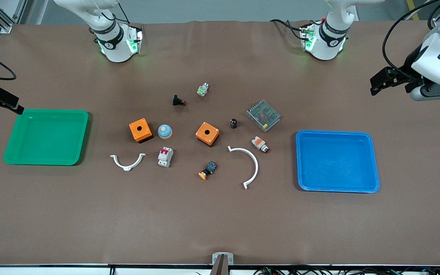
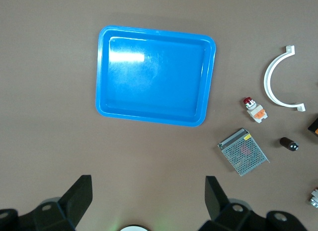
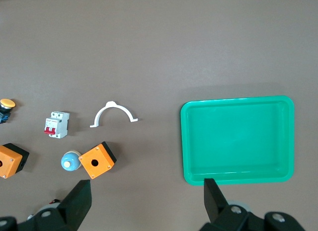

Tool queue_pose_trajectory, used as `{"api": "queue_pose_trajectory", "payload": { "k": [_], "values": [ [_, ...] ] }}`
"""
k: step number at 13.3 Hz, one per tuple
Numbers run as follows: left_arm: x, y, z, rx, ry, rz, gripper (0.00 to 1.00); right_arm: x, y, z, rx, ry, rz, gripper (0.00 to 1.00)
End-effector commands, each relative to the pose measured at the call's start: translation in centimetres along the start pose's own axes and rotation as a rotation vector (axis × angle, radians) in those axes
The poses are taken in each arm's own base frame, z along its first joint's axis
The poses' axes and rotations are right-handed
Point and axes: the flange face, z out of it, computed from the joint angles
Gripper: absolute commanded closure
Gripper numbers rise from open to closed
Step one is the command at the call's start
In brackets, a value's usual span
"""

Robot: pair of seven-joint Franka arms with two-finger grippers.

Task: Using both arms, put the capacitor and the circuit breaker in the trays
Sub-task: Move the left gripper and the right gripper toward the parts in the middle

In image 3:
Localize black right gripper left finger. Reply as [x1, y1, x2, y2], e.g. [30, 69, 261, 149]
[17, 179, 92, 231]

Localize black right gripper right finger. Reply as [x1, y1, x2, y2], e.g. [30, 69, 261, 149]
[200, 178, 268, 231]

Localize grey metal block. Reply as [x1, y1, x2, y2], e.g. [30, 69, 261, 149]
[44, 111, 71, 139]

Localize orange button box black base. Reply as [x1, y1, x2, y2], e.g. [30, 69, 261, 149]
[0, 143, 30, 179]
[78, 141, 117, 180]

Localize blue dome round component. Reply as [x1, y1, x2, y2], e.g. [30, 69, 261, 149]
[61, 151, 82, 172]

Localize green plastic tray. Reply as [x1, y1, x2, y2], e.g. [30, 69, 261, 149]
[180, 95, 295, 187]

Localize small white pipe clamp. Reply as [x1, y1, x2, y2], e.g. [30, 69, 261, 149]
[89, 100, 139, 129]

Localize yellow mushroom push button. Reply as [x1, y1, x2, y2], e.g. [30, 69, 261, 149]
[0, 98, 16, 124]

